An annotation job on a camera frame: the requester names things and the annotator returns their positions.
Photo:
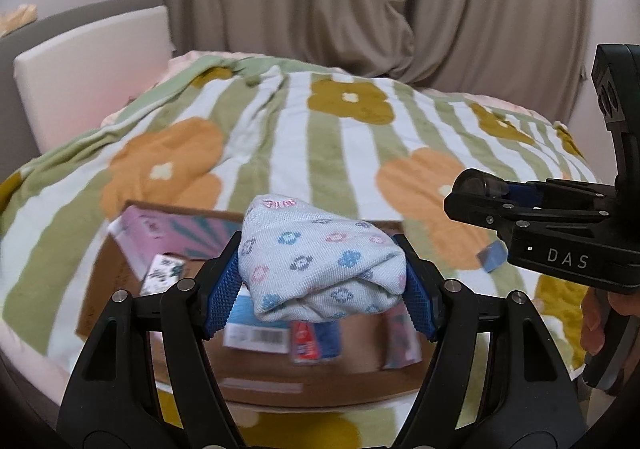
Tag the striped floral blanket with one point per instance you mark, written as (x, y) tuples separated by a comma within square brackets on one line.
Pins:
[(310, 154)]

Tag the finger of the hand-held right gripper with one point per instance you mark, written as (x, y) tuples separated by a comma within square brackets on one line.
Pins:
[(522, 191), (550, 215)]

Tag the small blue box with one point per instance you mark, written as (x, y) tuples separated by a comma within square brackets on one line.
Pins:
[(492, 256)]

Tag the white headboard cushion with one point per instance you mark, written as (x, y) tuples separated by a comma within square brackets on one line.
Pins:
[(90, 74)]

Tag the red and blue carton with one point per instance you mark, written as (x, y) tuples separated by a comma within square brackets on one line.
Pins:
[(315, 341)]

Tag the pink bed sheet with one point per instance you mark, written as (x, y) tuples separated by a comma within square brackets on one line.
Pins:
[(30, 354)]

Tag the grey bed headboard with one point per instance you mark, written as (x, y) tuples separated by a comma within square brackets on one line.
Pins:
[(10, 94)]

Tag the flower print sock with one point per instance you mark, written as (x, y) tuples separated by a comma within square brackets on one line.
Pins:
[(310, 259)]

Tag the cardboard box with pink lining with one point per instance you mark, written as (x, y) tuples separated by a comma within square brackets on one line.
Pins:
[(350, 379)]

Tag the person's right hand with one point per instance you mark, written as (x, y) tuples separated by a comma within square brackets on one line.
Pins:
[(594, 321)]

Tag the black and white patterned packet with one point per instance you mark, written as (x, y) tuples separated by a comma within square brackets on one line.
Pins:
[(160, 275)]

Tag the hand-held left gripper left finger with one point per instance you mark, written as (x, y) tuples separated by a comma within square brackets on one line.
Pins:
[(222, 299)]

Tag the light blue carton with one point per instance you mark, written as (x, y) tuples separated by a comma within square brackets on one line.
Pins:
[(250, 329)]

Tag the orange object on headboard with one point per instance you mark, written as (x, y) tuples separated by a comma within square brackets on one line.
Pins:
[(17, 19)]

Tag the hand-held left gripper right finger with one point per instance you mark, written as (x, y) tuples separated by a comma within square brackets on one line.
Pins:
[(417, 299)]

